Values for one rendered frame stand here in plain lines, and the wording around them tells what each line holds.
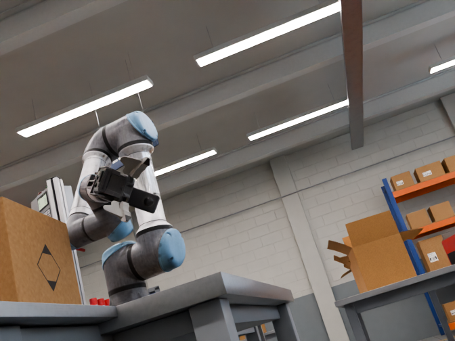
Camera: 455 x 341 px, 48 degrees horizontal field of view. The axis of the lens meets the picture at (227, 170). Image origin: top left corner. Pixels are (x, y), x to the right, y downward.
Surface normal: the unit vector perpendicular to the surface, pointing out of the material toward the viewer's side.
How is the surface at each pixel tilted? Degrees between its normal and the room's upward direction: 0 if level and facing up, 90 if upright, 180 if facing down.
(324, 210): 90
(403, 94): 90
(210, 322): 90
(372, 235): 100
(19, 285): 90
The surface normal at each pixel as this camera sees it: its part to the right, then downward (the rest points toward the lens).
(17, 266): 0.95, -0.31
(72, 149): -0.25, -0.25
